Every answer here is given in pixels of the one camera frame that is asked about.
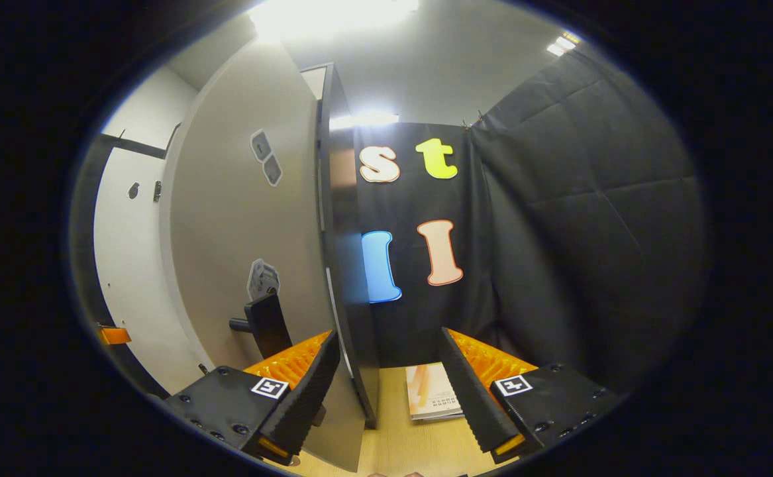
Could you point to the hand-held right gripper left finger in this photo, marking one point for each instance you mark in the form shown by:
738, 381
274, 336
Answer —
307, 404

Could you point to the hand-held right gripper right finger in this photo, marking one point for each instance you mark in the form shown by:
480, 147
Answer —
472, 397

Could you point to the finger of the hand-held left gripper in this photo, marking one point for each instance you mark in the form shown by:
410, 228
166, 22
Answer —
114, 335

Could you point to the grey cabinet door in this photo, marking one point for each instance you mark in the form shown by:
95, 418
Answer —
240, 212
128, 265

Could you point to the grey cabinet with dark sides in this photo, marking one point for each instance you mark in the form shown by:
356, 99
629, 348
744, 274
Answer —
343, 218

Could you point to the beige paperback book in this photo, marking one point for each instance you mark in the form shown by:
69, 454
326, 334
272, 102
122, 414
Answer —
432, 391

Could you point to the small ceiling light panel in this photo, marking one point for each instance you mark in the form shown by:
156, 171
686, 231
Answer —
562, 44
363, 120

